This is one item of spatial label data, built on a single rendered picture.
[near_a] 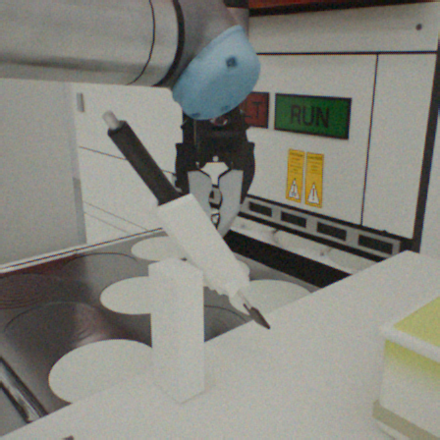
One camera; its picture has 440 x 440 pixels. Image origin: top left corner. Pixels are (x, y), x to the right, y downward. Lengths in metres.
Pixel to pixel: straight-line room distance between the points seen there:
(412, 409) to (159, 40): 0.28
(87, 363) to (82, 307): 0.12
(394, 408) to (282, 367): 0.09
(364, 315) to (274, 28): 0.40
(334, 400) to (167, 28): 0.27
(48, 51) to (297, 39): 0.40
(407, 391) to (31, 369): 0.33
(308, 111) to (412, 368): 0.42
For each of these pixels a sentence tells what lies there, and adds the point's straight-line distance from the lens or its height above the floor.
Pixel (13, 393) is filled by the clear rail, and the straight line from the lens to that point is 0.48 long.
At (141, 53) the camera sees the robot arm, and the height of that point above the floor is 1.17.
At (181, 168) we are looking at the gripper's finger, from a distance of 0.56.
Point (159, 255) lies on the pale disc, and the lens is 0.73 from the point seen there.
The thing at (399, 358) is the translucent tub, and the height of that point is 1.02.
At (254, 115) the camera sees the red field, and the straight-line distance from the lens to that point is 0.71.
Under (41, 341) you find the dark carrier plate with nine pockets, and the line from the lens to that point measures 0.55.
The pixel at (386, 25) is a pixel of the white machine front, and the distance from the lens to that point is 0.60.
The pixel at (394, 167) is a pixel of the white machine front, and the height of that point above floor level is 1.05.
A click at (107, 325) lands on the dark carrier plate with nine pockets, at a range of 0.56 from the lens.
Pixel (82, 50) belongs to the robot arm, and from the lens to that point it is 0.34.
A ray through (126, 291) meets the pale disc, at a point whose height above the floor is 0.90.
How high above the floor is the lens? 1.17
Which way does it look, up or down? 18 degrees down
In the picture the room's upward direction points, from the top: straight up
